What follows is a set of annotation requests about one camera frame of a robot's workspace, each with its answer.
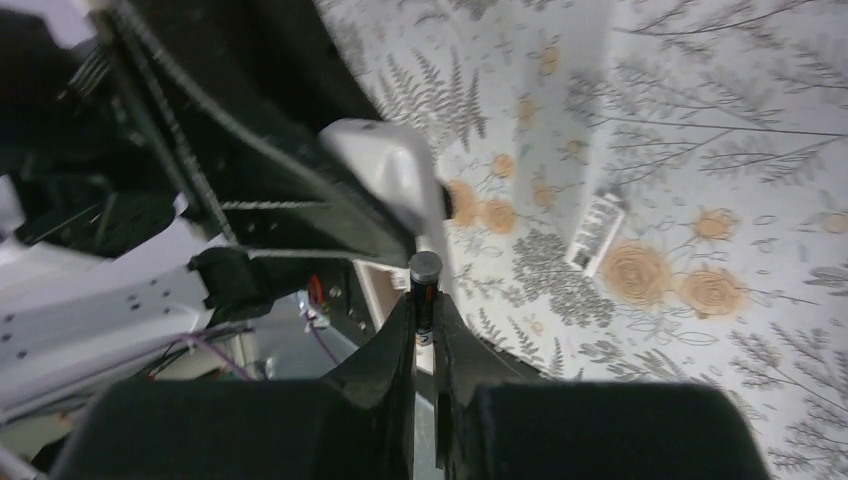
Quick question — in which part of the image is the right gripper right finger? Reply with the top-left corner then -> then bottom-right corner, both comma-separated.
432,294 -> 768,479

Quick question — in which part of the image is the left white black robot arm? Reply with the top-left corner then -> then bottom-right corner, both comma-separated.
1,1 -> 415,421

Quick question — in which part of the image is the white remote control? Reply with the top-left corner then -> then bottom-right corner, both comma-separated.
319,117 -> 458,480

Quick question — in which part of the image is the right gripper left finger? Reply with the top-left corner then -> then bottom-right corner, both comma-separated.
50,299 -> 415,479

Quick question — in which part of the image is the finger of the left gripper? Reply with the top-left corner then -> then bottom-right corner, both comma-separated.
178,119 -> 416,266
125,1 -> 380,193

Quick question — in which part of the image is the floral patterned table mat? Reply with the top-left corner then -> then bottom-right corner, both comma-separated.
317,1 -> 847,479

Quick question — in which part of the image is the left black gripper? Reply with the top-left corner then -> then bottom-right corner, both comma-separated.
1,5 -> 219,259

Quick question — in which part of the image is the white battery cover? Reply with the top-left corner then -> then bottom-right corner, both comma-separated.
566,191 -> 626,277

